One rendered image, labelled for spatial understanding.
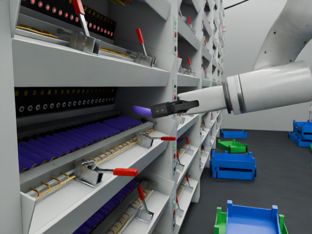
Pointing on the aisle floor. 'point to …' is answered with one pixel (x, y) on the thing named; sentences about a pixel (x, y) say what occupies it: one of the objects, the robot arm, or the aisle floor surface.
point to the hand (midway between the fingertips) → (161, 110)
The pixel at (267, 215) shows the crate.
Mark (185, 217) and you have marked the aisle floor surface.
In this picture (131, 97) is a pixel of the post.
